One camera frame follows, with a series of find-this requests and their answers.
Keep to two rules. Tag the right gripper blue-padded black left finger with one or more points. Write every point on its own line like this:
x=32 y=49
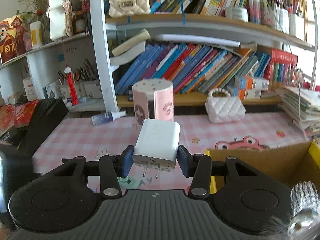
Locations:
x=111 y=168

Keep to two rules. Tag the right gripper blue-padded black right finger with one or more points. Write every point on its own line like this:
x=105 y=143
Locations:
x=199 y=168

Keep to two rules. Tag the white charger plug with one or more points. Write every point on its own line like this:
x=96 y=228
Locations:
x=156 y=146

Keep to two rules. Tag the mint green utility knife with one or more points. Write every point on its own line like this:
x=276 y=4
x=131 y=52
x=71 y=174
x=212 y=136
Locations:
x=128 y=183

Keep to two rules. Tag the blue spray bottle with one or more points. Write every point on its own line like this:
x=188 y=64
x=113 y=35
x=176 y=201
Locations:
x=107 y=117

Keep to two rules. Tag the white quilted pearl handbag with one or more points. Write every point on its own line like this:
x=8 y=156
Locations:
x=221 y=107

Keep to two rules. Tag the red tassel ornament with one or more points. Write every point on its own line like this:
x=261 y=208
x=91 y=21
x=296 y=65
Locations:
x=72 y=90

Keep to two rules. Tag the pink cylindrical humidifier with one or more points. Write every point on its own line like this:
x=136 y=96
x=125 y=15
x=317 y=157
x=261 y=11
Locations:
x=153 y=99

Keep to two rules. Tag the white pen holder box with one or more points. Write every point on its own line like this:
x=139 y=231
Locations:
x=93 y=89

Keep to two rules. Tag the black keyboard case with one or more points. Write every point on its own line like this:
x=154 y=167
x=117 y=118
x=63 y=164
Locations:
x=47 y=116

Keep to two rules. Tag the yellow cardboard box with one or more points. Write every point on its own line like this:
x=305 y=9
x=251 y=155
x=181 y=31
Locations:
x=288 y=165

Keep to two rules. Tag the orange white medicine box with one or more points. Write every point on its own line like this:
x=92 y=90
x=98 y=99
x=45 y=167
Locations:
x=251 y=83

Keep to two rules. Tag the row of colourful books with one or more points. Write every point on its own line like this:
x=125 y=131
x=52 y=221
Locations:
x=200 y=67

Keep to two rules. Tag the red patterned gift bag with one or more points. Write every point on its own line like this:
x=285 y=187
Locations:
x=17 y=116

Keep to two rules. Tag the stack of magazines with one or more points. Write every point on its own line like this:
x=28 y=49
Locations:
x=302 y=106

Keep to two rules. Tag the white yellow cup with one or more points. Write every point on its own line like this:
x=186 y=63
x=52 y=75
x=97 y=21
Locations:
x=36 y=34

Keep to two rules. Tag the fortune god figure box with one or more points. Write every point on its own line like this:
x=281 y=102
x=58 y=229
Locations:
x=12 y=43

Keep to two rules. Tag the cream quilted handbag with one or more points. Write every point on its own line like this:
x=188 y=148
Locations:
x=121 y=8

